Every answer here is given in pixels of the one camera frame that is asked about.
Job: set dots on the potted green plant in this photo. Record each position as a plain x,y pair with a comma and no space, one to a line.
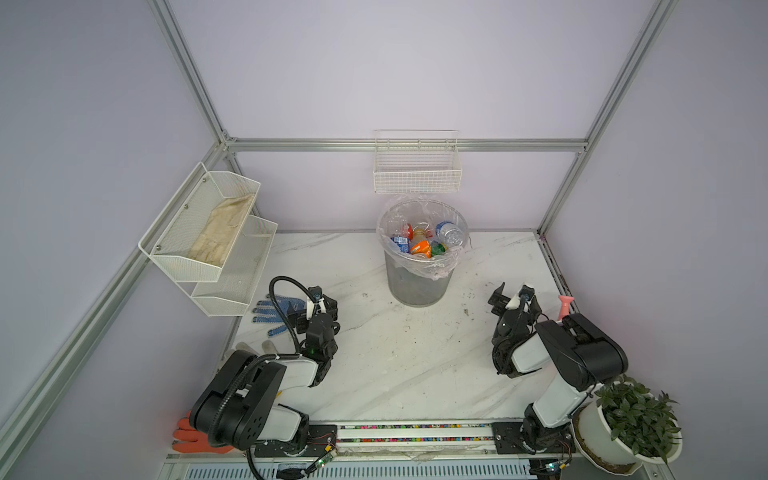
626,427

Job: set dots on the blue dotted work glove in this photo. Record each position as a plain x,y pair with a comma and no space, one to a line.
265,312

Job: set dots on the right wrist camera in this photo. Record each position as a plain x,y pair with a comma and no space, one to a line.
522,299

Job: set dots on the beige cloth in shelf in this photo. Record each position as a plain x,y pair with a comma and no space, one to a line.
214,243

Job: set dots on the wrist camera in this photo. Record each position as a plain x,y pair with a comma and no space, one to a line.
315,300
522,299

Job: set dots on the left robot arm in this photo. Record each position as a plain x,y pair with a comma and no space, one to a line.
240,406

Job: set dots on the white mesh lower shelf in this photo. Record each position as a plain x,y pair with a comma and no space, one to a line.
233,293

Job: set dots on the capless blue label bottle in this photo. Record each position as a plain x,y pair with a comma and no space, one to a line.
402,243

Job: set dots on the white mesh shelf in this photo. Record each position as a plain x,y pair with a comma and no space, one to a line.
233,293
194,236

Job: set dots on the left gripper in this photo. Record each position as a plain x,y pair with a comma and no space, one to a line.
299,320

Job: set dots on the white wire wall basket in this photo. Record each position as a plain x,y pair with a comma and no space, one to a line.
416,162

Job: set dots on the clear plastic bin liner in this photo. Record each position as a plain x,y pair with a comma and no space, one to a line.
414,209

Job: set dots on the pink watering can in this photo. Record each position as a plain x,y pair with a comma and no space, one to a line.
565,308

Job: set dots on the white-cap blue label bottle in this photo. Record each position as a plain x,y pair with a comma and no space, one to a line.
450,235

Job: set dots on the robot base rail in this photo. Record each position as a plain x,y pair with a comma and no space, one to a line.
495,436

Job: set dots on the red label purple-cap bottle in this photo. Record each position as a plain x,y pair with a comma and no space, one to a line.
406,231

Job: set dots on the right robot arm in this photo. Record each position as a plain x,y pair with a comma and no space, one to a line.
584,357

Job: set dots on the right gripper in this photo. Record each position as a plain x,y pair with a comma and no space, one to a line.
498,303

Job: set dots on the orange rubber glove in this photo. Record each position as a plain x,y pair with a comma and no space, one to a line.
187,440

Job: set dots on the white mesh upper shelf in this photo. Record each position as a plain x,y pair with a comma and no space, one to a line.
194,236

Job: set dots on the grey mesh waste bin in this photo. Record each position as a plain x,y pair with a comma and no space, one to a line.
412,290

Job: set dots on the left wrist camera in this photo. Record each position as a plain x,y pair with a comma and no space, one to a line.
315,300

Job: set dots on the yellow-cap clear bottle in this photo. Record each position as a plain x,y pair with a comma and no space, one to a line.
420,241

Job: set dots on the green plastic bottle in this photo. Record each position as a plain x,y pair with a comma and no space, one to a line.
437,248

